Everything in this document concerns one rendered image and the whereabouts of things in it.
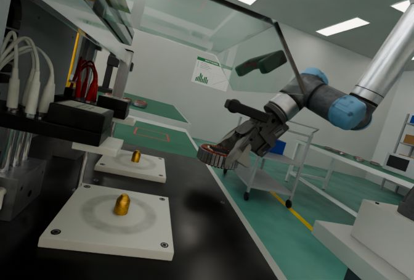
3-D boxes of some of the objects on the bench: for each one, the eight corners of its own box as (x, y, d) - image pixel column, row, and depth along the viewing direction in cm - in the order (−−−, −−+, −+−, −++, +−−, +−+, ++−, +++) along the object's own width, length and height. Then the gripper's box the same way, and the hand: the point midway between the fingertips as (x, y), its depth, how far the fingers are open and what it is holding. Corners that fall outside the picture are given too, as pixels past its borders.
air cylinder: (40, 194, 35) (48, 159, 35) (10, 222, 28) (20, 179, 28) (1, 188, 34) (8, 152, 34) (-40, 216, 27) (-32, 170, 26)
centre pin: (128, 209, 36) (132, 193, 36) (126, 216, 34) (130, 198, 34) (114, 207, 35) (119, 190, 35) (112, 214, 33) (116, 196, 33)
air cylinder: (86, 151, 59) (91, 129, 58) (76, 160, 52) (82, 136, 51) (64, 147, 58) (69, 124, 57) (51, 155, 50) (56, 131, 50)
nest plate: (166, 203, 44) (168, 197, 44) (171, 261, 29) (174, 252, 29) (79, 189, 40) (81, 182, 40) (36, 247, 26) (39, 236, 26)
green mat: (185, 132, 144) (185, 132, 144) (205, 164, 85) (206, 164, 85) (9, 89, 122) (9, 89, 122) (-130, 94, 63) (-130, 93, 63)
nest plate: (162, 162, 67) (164, 158, 67) (164, 183, 53) (166, 178, 53) (108, 150, 64) (109, 146, 63) (93, 170, 49) (95, 164, 49)
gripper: (307, 132, 56) (244, 190, 55) (271, 121, 74) (222, 165, 73) (287, 105, 54) (220, 164, 53) (255, 100, 72) (204, 145, 71)
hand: (215, 156), depth 62 cm, fingers closed on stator, 13 cm apart
